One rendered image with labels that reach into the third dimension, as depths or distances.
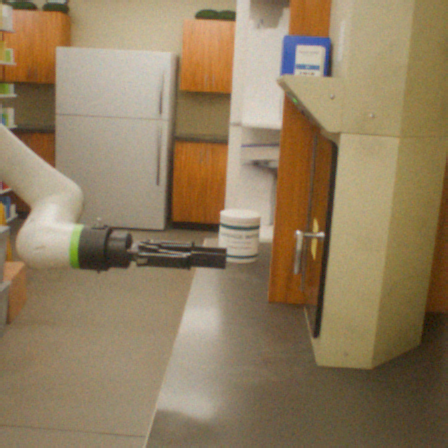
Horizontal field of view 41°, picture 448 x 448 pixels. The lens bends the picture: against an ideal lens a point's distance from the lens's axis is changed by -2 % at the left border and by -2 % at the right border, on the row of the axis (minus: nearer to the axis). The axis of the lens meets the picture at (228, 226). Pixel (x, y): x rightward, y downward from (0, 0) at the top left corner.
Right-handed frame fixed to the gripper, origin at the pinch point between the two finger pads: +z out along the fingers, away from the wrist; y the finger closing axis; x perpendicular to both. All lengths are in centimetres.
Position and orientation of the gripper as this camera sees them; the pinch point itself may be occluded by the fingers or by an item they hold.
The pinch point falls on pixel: (210, 257)
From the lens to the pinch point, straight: 123.3
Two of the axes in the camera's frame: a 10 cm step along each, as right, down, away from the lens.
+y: 0.3, -2.3, 9.7
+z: 10.0, 0.8, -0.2
